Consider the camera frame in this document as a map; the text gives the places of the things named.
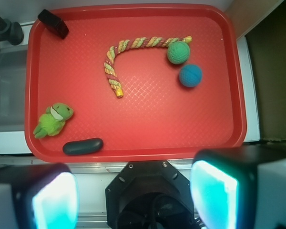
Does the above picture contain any blue foam ball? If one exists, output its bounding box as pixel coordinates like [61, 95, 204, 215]
[179, 64, 203, 88]

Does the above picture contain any green foam ball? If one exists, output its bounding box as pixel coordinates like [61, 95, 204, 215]
[167, 42, 191, 64]

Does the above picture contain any green plush frog toy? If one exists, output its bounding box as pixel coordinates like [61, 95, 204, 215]
[33, 103, 74, 139]

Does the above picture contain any dark oval stone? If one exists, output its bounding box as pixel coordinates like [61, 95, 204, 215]
[62, 138, 103, 156]

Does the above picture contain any red plastic tray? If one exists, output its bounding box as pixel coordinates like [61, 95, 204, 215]
[24, 4, 247, 163]

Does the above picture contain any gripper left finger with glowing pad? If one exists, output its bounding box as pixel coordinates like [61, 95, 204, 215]
[0, 164, 79, 229]

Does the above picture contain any black rectangular block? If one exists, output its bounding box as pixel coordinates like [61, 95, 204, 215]
[38, 9, 69, 39]

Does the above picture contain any black clamp mount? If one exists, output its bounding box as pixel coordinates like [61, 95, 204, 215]
[0, 16, 24, 46]

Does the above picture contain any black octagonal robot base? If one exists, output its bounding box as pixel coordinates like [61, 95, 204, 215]
[105, 161, 203, 229]

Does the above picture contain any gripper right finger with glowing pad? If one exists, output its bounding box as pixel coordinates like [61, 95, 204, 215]
[190, 145, 286, 229]

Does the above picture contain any multicolour twisted rope toy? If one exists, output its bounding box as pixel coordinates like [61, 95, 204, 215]
[103, 35, 192, 98]

